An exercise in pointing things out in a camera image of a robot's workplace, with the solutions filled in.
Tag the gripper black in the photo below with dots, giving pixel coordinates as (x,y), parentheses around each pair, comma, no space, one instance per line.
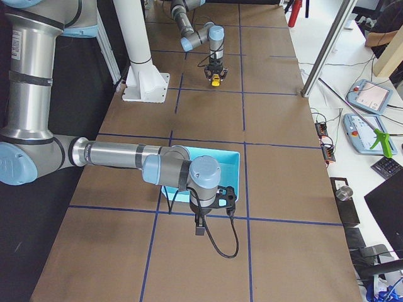
(215,66)
(199,212)

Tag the yellow beetle toy car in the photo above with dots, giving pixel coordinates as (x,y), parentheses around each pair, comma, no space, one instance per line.
(215,80)

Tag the turquoise plastic bin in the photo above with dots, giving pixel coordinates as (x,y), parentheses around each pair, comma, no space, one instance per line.
(227,161)

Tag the red cylinder bottle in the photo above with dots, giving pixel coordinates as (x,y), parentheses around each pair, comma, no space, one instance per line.
(296,5)

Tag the metal cylinder weight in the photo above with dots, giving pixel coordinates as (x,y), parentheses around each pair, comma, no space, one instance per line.
(344,193)

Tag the far teach pendant tablet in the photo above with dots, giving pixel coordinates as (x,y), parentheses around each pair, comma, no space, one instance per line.
(369,96)

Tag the teach pendant tablet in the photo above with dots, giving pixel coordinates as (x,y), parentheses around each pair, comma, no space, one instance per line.
(369,96)
(362,137)

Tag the near teach pendant tablet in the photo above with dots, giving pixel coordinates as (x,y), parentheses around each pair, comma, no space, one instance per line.
(362,137)

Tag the black keyboard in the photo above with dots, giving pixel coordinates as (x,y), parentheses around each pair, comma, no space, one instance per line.
(386,167)

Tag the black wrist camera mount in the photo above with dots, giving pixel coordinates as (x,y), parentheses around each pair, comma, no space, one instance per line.
(225,198)

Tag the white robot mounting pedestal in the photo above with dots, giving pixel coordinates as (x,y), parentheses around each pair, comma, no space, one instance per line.
(144,82)

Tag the aluminium frame post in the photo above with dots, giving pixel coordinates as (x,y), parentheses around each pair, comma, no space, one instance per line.
(331,38)

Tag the reacher grabber tool green handle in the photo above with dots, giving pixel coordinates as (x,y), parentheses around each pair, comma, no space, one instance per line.
(381,137)

